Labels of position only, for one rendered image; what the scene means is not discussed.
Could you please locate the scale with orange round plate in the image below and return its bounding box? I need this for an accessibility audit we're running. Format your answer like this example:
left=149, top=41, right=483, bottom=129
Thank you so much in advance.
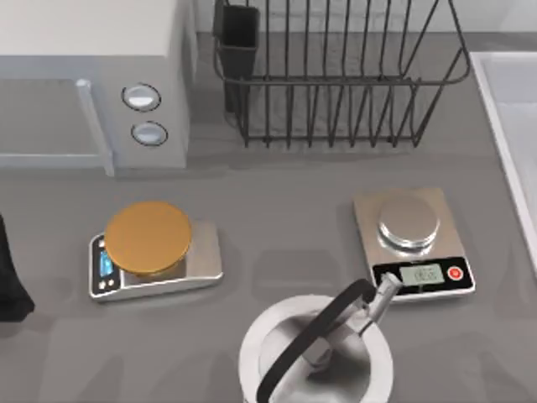
left=88, top=201, right=225, bottom=304

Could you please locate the pale microwave oven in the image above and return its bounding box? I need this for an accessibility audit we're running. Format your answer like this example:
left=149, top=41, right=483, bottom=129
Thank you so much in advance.
left=0, top=0, right=198, bottom=180

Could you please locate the small microwave knob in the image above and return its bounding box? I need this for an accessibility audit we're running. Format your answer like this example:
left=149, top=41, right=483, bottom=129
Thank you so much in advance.
left=130, top=120, right=169, bottom=148

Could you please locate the black cutlery holder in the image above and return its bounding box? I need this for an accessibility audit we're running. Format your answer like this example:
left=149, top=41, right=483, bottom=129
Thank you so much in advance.
left=211, top=0, right=261, bottom=113

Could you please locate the black wire dish rack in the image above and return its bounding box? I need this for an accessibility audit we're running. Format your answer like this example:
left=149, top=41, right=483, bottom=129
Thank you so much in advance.
left=211, top=0, right=472, bottom=149

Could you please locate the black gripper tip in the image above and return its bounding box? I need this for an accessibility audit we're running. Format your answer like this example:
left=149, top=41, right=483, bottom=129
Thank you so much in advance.
left=0, top=213, right=36, bottom=323

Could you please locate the microwave door handle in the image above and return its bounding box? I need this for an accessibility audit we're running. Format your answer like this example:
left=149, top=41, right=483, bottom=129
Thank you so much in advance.
left=75, top=78, right=116, bottom=177

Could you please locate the silver kettle with black handle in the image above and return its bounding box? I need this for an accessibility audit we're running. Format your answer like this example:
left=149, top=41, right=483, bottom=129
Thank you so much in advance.
left=237, top=272, right=403, bottom=403

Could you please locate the scale with silver round plate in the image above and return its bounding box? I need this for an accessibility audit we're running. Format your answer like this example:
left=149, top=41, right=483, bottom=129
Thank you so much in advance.
left=352, top=186, right=477, bottom=304

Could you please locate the large microwave knob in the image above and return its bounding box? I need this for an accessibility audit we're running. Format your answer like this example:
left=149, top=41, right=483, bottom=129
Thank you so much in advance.
left=120, top=82, right=163, bottom=113

